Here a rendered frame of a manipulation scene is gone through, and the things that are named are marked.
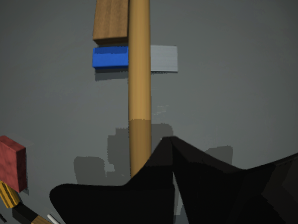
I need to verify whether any brown wooden block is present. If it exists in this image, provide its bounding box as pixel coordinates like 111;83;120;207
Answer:
93;0;130;45

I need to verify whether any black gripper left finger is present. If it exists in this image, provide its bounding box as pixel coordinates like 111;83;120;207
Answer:
49;136;176;224

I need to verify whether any red rectangular block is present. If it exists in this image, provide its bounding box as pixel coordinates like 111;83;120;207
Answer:
0;136;27;193

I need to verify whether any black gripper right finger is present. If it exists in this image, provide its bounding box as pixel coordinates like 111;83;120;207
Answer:
169;136;298;224

